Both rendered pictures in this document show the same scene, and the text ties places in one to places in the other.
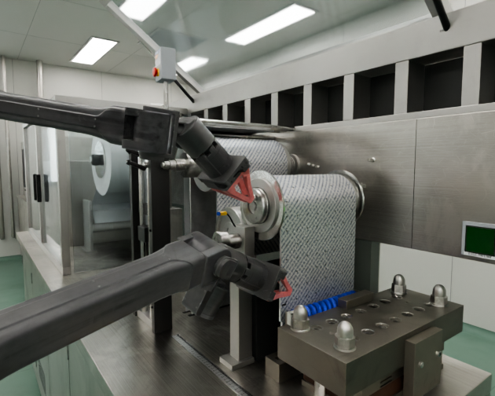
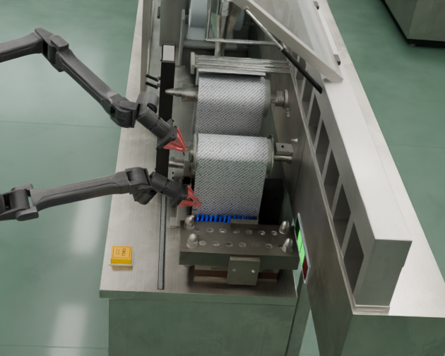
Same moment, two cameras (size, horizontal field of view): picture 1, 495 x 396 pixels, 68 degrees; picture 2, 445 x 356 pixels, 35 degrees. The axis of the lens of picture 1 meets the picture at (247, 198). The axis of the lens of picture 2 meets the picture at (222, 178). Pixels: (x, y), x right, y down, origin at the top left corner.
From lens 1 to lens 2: 1.90 m
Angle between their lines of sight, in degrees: 41
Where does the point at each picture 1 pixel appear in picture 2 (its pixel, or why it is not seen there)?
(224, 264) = (138, 189)
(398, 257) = not seen: outside the picture
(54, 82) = not seen: outside the picture
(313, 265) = (220, 195)
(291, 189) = (208, 152)
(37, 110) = (81, 82)
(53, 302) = (62, 190)
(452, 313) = (284, 257)
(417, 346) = (232, 261)
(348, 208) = (258, 169)
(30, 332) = (54, 199)
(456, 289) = not seen: outside the picture
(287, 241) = (200, 179)
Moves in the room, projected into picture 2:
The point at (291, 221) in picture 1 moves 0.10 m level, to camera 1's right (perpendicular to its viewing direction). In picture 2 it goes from (203, 170) to (228, 181)
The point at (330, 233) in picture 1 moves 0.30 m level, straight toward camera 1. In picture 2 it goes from (238, 181) to (169, 214)
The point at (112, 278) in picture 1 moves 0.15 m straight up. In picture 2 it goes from (85, 186) to (84, 147)
